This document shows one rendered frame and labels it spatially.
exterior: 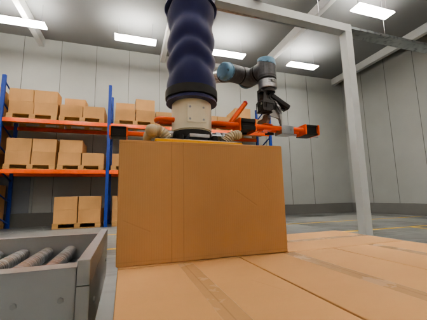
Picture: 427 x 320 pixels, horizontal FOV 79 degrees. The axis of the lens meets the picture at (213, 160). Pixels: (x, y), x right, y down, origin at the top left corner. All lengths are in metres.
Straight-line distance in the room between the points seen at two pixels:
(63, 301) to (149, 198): 0.35
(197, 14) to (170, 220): 0.85
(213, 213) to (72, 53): 10.24
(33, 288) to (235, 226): 0.59
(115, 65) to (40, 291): 10.09
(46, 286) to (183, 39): 0.96
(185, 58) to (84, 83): 9.33
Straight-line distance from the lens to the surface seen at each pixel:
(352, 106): 4.16
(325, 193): 12.46
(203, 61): 1.16
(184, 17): 1.24
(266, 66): 1.37
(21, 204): 9.91
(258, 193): 0.99
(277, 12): 4.01
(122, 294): 0.67
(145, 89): 10.28
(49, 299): 0.76
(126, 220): 0.88
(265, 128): 1.24
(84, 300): 0.75
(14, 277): 0.77
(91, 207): 8.24
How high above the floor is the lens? 0.75
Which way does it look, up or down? 8 degrees up
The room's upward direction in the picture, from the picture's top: 1 degrees counter-clockwise
